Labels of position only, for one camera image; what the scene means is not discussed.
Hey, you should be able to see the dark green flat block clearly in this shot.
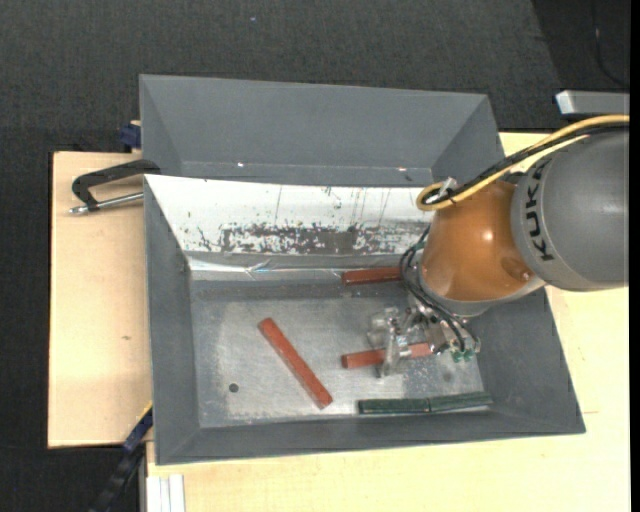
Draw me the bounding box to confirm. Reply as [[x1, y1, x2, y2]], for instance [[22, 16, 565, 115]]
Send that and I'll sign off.
[[356, 397, 432, 416]]

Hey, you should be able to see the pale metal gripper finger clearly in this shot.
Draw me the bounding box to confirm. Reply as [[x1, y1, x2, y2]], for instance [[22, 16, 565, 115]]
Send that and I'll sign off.
[[374, 333, 413, 379], [366, 308, 401, 347]]

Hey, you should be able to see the grey metal bin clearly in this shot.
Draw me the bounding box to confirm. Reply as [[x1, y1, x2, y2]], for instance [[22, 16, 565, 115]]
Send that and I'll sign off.
[[138, 73, 587, 466]]

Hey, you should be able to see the pale wood flat board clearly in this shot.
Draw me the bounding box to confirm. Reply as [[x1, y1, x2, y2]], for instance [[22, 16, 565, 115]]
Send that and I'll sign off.
[[47, 149, 154, 449]]

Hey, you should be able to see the red-brown block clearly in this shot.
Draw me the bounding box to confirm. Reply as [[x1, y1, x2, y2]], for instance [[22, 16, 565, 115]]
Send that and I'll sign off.
[[340, 341, 434, 371], [256, 316, 334, 411], [340, 265, 404, 287]]

